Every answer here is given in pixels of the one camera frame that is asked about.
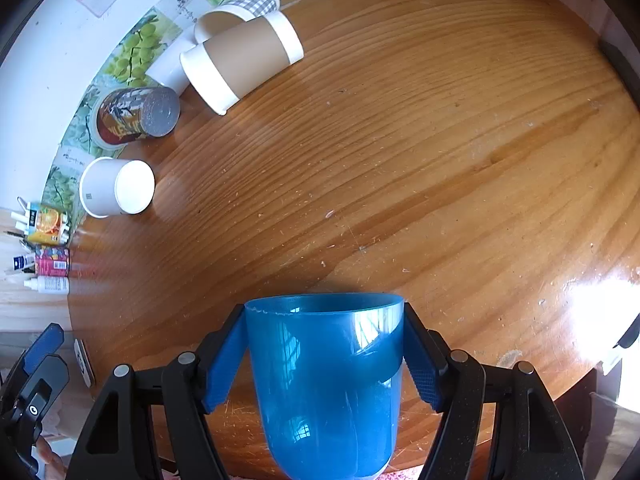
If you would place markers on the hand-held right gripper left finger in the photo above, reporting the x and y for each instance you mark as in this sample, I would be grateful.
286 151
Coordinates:
223 366

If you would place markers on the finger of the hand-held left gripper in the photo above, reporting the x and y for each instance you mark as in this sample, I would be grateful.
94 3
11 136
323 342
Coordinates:
46 342
35 407

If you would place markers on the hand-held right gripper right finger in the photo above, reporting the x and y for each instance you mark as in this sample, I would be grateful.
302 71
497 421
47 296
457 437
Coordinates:
421 365

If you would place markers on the blue plastic cup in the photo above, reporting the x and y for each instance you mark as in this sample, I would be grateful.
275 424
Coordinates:
325 385

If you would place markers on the small white paper cup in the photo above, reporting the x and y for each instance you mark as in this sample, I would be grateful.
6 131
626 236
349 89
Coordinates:
107 187

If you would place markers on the red printed paper cup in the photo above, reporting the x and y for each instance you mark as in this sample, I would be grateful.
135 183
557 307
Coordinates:
125 115

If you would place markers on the plain white paper cup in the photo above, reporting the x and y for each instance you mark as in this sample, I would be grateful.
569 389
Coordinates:
170 70

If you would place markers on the brown and white paper cup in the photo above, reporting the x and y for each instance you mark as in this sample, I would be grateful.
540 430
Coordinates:
245 57

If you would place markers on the checked white paper cup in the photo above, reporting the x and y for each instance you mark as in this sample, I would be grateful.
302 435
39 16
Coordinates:
250 2

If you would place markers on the white flat device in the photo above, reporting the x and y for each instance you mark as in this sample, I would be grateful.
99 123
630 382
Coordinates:
84 362

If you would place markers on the white plastic bottle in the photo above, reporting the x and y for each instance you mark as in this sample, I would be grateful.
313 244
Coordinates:
50 284

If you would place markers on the pink drink carton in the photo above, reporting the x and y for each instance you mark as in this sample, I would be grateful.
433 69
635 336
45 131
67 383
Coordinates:
51 261

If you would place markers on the blue and white tube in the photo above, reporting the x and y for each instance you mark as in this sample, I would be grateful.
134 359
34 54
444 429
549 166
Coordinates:
24 262

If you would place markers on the orange juice carton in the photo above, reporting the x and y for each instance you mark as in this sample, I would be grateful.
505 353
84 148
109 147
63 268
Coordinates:
46 222

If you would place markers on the white small tubes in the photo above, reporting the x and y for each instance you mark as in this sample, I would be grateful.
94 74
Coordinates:
20 220

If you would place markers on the black and white object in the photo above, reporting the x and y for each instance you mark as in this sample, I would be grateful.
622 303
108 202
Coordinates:
625 342

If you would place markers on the beige cushion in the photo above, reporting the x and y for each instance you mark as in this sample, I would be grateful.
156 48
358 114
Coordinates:
615 435

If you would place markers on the grape printed paper strip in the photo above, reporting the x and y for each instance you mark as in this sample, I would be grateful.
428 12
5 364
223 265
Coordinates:
135 50

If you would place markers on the dark chair back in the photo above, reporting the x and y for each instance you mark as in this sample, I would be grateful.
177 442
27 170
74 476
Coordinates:
622 67

